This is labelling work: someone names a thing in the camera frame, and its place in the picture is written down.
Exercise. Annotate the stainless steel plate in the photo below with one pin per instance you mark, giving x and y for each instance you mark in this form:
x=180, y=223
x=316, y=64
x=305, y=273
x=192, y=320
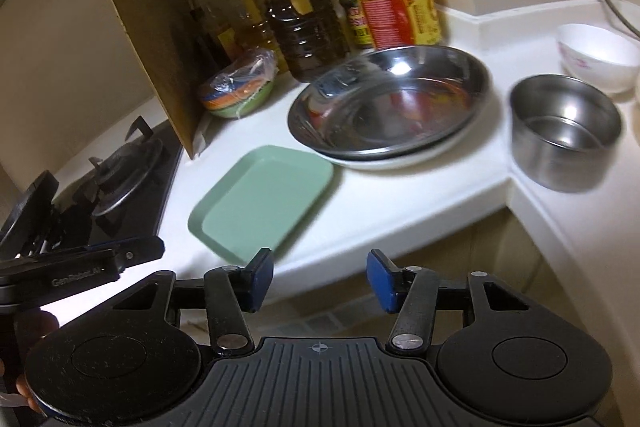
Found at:
x=390, y=102

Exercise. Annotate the white floral bowl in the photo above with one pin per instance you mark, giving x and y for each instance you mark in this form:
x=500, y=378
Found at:
x=595, y=57

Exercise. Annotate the yellow-capped oil bottle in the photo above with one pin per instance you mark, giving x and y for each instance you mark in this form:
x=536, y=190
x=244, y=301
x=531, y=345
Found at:
x=245, y=7

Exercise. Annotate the beige base cabinet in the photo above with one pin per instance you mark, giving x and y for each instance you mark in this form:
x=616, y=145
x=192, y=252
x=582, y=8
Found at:
x=400, y=227

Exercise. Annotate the green rectangular plate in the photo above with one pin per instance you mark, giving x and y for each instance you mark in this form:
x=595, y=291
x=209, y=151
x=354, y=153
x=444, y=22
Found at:
x=260, y=202

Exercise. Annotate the wooden cutting board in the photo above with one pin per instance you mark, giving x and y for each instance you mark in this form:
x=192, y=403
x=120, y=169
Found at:
x=145, y=22

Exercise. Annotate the small sauce jar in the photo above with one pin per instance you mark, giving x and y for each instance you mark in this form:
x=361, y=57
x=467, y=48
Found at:
x=352, y=17

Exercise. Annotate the black gas stove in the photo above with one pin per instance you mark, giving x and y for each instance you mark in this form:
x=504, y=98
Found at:
x=125, y=177

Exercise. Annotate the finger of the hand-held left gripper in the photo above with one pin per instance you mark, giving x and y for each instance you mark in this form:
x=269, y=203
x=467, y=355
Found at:
x=145, y=248

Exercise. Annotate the stainless steel bowl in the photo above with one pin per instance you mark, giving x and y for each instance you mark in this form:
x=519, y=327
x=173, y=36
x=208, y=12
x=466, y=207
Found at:
x=565, y=132

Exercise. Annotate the plastic-wrapped colourful bowl stack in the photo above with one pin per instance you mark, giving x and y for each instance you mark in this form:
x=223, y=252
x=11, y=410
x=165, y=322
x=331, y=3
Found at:
x=237, y=84

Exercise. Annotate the large dark oil bottle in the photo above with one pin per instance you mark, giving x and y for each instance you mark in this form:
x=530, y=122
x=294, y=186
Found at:
x=305, y=22

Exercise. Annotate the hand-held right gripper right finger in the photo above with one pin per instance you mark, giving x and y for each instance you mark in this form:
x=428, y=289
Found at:
x=380, y=279

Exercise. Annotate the white round plate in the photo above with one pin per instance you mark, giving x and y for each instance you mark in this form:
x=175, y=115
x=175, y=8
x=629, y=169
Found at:
x=400, y=162

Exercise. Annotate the dark slim sauce bottle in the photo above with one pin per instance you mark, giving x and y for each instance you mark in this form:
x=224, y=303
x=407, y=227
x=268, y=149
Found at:
x=205, y=32

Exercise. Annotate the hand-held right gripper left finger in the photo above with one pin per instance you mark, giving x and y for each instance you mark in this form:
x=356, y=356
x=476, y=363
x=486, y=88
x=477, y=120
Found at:
x=260, y=279

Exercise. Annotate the person's left hand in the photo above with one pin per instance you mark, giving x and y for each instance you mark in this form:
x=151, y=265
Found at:
x=47, y=324

